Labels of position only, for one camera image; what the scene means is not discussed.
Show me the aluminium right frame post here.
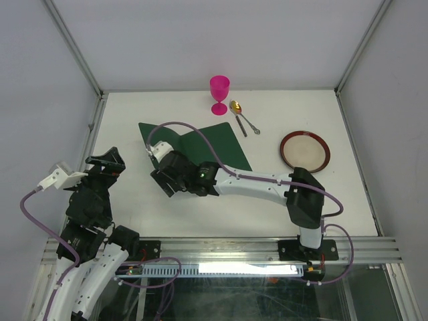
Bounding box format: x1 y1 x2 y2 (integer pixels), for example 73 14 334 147
334 0 394 95

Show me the red rimmed cream plate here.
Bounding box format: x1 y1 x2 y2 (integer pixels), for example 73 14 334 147
279 130 331 173

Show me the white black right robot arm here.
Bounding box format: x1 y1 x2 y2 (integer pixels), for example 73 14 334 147
149 146 324 259

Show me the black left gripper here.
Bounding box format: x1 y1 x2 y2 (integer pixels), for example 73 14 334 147
68 146 126 223

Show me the pink plastic goblet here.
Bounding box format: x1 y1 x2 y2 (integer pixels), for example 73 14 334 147
209 75 230 116

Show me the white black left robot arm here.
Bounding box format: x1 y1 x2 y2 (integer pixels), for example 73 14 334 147
36 147 140 320

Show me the gold bowl spoon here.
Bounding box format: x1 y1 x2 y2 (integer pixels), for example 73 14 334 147
229 100 261 134

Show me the aluminium front rail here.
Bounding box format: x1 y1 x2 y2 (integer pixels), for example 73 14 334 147
41 236 401 265

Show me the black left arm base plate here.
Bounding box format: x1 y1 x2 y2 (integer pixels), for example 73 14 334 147
128 239 161 261

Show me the white slotted cable duct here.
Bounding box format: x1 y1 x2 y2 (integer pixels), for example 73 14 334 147
116 262 304 278

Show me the green placemat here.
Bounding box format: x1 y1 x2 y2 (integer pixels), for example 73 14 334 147
150 122 251 171

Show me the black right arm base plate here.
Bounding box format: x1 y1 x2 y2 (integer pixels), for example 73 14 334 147
278 239 339 262

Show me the aluminium frame post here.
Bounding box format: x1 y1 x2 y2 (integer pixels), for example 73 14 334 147
41 0 104 99
334 0 394 95

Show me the aluminium left frame post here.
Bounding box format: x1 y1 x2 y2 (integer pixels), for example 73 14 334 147
41 0 104 99

